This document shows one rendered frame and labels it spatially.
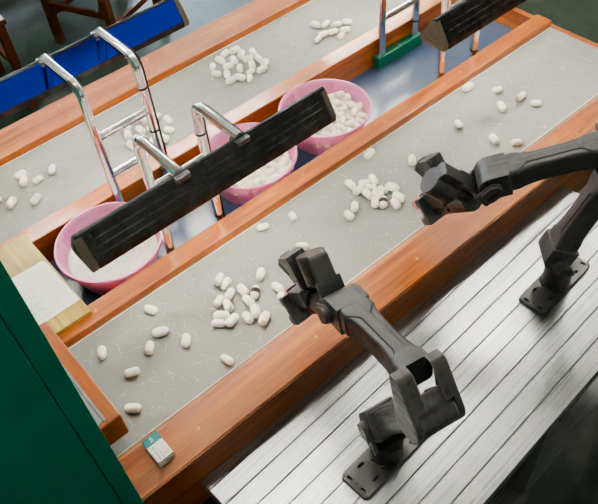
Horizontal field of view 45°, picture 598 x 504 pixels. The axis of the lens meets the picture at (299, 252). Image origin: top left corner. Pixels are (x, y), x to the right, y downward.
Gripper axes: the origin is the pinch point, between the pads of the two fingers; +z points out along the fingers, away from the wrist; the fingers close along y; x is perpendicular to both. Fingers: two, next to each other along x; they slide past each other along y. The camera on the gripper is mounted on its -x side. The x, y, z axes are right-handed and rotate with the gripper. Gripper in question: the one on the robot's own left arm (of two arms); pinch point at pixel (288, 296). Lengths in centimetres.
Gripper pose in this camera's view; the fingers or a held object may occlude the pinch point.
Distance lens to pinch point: 152.3
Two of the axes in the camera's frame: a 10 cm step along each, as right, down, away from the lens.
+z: -4.5, 0.1, 8.9
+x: 4.8, 8.5, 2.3
